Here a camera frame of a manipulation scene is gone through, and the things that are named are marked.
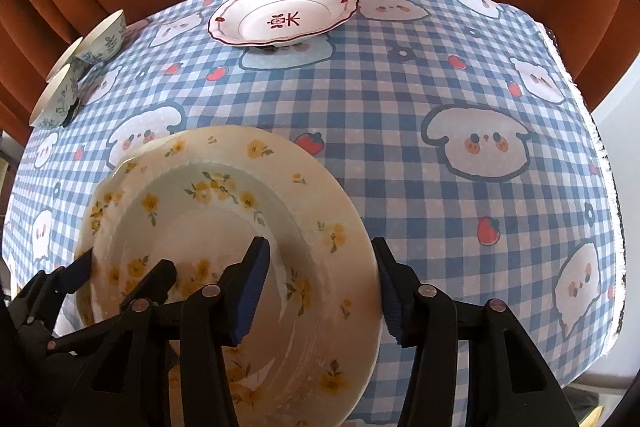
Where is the blue floral bowl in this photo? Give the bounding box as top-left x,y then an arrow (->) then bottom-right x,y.
29,64 -> 78,129

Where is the blue checkered cartoon tablecloth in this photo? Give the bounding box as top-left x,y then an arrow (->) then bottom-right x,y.
1,0 -> 626,425

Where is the red-rimmed small plate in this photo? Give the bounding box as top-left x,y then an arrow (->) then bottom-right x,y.
208,0 -> 359,48

